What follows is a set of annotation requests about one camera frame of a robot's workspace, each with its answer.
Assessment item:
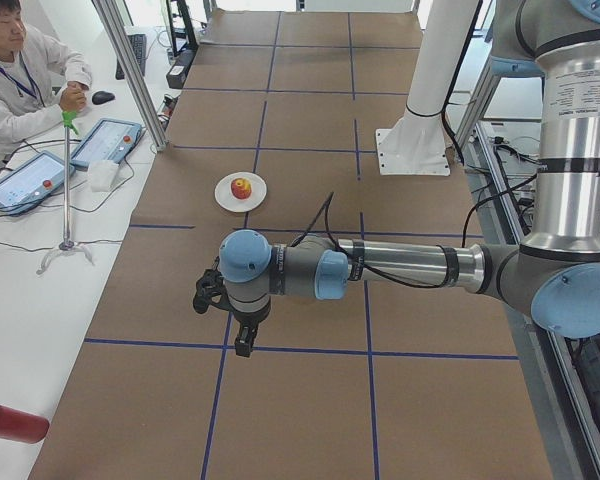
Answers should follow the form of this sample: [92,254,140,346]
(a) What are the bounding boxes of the blue teach pendant tablet far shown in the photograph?
[71,118,142,169]

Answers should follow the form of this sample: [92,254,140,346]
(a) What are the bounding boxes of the black box on table edge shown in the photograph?
[166,49,197,90]

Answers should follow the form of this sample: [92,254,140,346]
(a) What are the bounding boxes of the blue teach pendant tablet near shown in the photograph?
[0,151,65,215]

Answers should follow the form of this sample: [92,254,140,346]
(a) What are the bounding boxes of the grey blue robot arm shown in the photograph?
[192,1,600,357]

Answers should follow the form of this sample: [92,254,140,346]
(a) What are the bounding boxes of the red yellow apple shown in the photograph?
[230,177,252,200]

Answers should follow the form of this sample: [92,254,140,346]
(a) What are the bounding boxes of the black keyboard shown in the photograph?
[114,33,148,81]

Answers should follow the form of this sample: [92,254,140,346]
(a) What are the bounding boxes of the white round plate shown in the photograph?
[214,172,268,213]

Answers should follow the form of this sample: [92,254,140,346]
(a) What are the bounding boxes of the white tissue pack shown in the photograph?
[87,160,118,192]

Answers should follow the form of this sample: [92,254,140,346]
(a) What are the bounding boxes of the seated man in grey hoodie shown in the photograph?
[0,1,92,155]

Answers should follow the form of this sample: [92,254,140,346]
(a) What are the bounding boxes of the red cylinder bottle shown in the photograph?
[0,405,50,444]

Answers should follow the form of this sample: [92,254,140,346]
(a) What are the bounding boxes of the metal stand with green clip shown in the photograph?
[36,111,94,275]

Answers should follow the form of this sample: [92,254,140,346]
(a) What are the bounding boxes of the blue teach pendant tablet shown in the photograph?
[71,118,142,169]
[0,151,65,215]

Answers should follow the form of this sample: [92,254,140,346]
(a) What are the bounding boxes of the black computer mouse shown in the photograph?
[91,90,116,105]

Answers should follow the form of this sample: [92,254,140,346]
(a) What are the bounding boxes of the aluminium frame post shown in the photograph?
[92,0,167,152]

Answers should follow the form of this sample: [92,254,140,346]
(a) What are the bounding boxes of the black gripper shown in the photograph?
[192,257,258,357]

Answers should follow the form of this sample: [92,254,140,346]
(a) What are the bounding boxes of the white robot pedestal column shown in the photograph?
[376,0,482,176]

